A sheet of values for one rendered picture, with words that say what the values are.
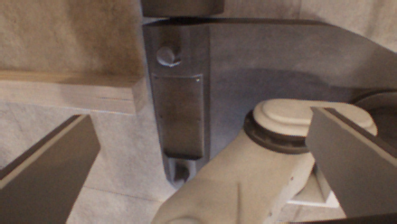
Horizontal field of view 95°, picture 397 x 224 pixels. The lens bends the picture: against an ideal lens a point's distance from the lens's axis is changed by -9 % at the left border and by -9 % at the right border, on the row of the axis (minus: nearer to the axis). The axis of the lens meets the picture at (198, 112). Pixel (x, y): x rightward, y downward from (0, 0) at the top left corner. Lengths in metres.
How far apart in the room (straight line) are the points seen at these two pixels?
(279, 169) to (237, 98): 0.23
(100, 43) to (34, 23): 0.28
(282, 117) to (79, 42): 0.71
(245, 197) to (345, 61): 0.36
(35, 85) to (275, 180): 0.83
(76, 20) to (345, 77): 0.79
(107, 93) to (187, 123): 0.30
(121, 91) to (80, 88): 0.15
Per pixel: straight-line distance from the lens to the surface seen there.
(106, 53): 0.78
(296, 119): 0.36
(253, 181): 0.30
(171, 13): 0.44
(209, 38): 0.45
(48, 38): 0.92
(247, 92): 0.49
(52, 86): 0.85
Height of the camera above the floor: 0.61
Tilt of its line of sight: 58 degrees down
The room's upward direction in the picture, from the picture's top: 159 degrees counter-clockwise
